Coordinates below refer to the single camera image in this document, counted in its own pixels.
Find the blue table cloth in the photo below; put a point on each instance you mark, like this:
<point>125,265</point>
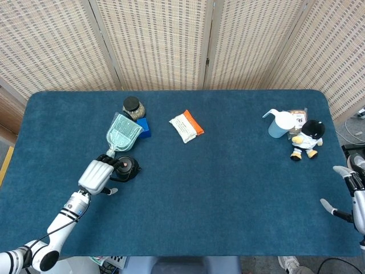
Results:
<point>199,182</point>

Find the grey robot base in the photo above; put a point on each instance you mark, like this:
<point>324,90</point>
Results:
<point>182,265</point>

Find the blue box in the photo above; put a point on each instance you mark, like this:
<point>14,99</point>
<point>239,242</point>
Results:
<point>145,127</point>

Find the black and white plush doll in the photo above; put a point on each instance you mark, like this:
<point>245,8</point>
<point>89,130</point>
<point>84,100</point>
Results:
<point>309,138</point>

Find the grey white sneaker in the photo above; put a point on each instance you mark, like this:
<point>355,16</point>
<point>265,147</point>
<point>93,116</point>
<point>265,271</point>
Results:
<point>357,162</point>
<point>288,264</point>

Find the light blue pitcher white lid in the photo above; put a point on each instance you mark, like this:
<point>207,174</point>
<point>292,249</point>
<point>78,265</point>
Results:
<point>280,124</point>

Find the white and orange snack packet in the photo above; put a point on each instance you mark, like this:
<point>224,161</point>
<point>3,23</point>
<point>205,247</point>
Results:
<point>186,127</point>

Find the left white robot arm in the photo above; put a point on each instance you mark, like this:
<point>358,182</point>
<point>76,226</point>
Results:
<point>51,231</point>

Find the clear bag of brown snacks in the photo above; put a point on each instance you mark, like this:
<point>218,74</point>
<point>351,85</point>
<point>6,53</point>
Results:
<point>299,118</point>

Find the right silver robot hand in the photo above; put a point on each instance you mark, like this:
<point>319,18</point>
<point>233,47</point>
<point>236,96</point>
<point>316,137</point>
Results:
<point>352,197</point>

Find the black round kettle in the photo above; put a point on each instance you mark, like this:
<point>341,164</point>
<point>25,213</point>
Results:
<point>127,168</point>

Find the mint green dustpan brush set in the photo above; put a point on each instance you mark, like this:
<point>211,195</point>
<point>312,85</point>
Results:
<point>122,134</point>

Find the woven folding screen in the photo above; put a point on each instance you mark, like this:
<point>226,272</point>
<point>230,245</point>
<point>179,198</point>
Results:
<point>171,42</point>

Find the glass jar with black lid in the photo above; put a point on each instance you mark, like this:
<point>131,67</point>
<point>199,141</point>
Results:
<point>133,108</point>

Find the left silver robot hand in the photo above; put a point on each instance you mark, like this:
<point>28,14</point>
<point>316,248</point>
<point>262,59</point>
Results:
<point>95,177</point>

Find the checkered calibration card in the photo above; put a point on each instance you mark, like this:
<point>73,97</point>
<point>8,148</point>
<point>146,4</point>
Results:
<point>117,261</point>

